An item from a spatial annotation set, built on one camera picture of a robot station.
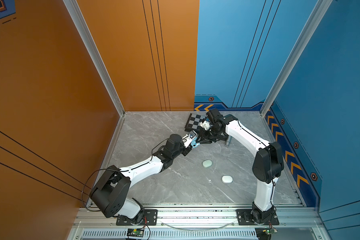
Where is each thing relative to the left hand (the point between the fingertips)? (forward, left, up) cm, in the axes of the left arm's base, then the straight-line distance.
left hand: (190, 137), depth 85 cm
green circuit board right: (-42, -37, -16) cm, 58 cm away
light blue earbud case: (-3, -2, -2) cm, 4 cm away
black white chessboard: (+23, -3, -12) cm, 26 cm away
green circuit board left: (-43, +27, -20) cm, 54 cm away
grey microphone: (+5, -25, -15) cm, 30 cm away
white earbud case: (-8, -11, -15) cm, 20 cm away
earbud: (-18, -11, -17) cm, 27 cm away
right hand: (-1, -3, -2) cm, 4 cm away
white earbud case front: (-18, -21, -16) cm, 32 cm away
